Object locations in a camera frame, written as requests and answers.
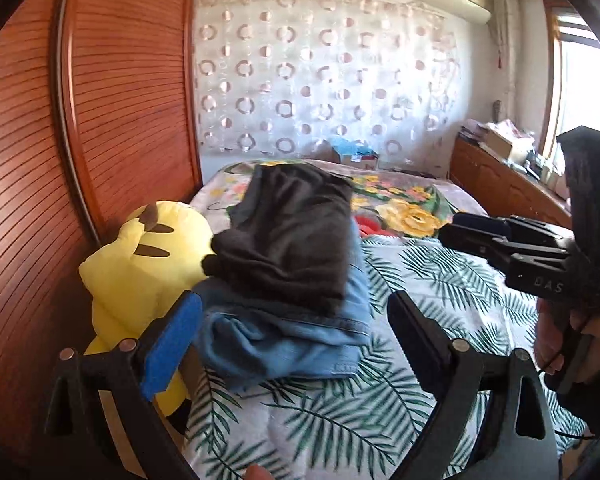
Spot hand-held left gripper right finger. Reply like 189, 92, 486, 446
386, 290, 564, 480

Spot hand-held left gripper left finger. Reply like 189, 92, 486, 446
42, 291, 204, 480

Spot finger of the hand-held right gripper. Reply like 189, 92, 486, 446
451, 211, 573, 243
438, 224, 571, 267

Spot black pants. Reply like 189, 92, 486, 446
202, 163, 359, 318

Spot wooden cabinet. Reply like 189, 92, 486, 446
449, 137, 574, 230

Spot floral blanket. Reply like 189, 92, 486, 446
189, 159, 487, 242

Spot cardboard box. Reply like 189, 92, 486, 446
479, 124, 537, 163

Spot yellow plush toy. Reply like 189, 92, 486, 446
78, 200, 217, 419

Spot leaf print bedsheet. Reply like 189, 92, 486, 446
184, 234, 590, 480

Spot blue jeans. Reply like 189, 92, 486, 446
194, 200, 372, 394

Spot blue tissue pack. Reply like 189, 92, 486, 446
329, 136, 382, 172

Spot circle pattern curtain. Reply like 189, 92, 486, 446
194, 0, 458, 158

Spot wooden headboard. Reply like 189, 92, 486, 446
0, 0, 204, 466

